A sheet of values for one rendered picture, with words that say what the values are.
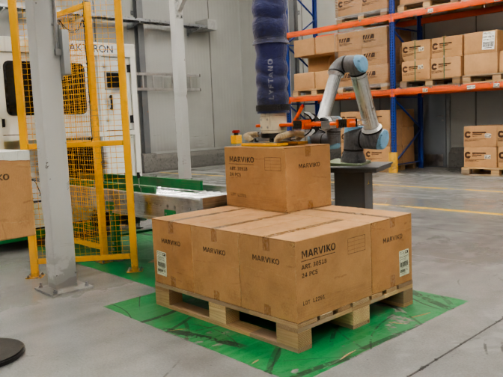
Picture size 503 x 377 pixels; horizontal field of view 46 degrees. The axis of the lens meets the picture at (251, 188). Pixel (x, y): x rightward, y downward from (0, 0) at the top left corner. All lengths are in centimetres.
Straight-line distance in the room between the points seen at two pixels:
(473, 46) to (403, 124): 220
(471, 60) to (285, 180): 782
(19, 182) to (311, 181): 176
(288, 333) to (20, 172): 146
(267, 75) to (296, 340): 174
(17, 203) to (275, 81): 179
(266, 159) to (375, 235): 88
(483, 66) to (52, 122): 823
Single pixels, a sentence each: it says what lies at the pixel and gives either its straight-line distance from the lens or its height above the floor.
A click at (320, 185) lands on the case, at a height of 68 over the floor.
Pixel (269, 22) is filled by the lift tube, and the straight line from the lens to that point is 386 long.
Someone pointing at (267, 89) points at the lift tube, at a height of 131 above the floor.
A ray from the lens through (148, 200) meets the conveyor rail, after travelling 453.
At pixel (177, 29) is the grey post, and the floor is 225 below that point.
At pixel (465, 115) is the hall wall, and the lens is 1256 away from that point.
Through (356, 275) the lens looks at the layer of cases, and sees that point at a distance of 318.
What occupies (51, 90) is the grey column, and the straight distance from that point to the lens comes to 421.
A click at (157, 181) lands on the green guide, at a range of 541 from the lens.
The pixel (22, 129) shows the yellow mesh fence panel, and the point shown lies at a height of 112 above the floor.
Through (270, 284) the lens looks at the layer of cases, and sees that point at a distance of 295.
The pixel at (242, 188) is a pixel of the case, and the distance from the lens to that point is 391.
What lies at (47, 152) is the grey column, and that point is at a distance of 418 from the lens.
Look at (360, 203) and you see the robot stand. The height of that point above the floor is 46.
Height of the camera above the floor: 111
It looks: 7 degrees down
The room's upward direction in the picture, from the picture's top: 2 degrees counter-clockwise
